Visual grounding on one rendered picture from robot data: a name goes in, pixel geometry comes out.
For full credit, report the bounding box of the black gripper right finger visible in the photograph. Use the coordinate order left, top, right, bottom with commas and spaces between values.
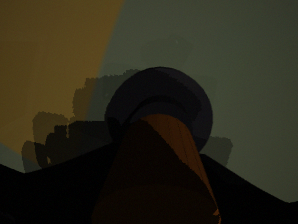
200, 153, 298, 224

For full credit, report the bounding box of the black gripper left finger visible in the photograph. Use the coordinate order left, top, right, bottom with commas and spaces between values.
0, 143, 120, 224

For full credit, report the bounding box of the orange cylindrical knob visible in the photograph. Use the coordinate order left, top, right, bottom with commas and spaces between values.
90, 115, 221, 224

